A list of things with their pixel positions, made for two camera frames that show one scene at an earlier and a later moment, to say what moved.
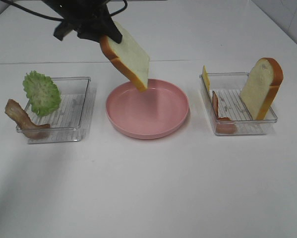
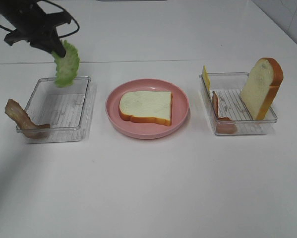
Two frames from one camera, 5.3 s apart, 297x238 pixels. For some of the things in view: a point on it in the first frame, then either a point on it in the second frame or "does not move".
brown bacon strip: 14,109 does not move
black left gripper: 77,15 -> 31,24
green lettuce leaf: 43,94 -> 66,66
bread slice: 129,56 -> 147,106
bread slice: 263,81 does not move
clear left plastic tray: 66,120 does not move
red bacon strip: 223,125 does not move
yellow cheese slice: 205,75 does not move
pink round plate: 157,111 does not move
